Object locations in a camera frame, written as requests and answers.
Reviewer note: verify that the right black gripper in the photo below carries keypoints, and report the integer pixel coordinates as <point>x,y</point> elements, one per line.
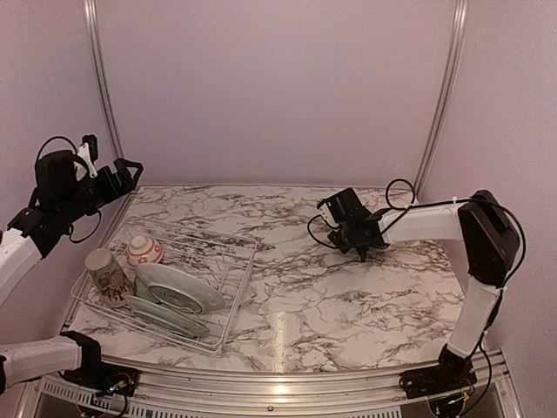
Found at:
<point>342,246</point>

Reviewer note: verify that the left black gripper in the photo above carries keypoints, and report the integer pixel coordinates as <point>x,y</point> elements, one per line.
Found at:
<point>112,190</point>

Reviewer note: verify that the large white plate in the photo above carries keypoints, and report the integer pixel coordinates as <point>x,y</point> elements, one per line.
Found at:
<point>179,289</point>

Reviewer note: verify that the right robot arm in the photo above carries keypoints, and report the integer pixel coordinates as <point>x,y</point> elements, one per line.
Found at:
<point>488,234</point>

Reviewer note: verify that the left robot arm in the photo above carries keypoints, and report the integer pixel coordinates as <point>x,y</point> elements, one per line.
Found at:
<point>68,189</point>

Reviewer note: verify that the white red small bowl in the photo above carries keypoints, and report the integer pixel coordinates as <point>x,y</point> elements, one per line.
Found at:
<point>144,249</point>

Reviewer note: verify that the patterned beige tall cup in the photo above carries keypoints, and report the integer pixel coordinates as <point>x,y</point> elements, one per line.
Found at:
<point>109,277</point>

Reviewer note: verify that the pale green plate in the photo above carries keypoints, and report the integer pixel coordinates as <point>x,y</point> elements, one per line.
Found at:
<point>165,318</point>

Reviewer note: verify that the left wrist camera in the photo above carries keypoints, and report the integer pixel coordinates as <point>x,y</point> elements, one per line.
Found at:
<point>88,152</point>

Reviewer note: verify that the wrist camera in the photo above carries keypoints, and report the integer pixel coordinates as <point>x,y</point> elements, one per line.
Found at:
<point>88,152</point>
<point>336,209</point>

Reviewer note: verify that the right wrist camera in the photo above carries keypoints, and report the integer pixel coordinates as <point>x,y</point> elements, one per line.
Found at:
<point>336,209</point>

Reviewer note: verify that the white wire dish rack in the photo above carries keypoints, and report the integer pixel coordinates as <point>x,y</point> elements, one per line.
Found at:
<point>221,260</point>

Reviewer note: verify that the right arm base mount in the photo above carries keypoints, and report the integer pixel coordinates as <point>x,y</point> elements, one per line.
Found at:
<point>450,373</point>

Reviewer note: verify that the left aluminium frame post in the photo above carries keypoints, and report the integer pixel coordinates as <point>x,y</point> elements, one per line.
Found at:
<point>103,88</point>

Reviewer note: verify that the aluminium frame post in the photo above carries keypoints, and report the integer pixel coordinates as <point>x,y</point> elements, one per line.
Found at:
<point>103,88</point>
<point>450,73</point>

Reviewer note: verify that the right aluminium frame post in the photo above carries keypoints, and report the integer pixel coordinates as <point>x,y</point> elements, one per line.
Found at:
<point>450,73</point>

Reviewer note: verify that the front aluminium rail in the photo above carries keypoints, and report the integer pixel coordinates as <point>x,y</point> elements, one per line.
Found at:
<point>164,391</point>

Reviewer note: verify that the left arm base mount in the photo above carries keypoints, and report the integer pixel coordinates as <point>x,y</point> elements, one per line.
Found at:
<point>95,373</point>

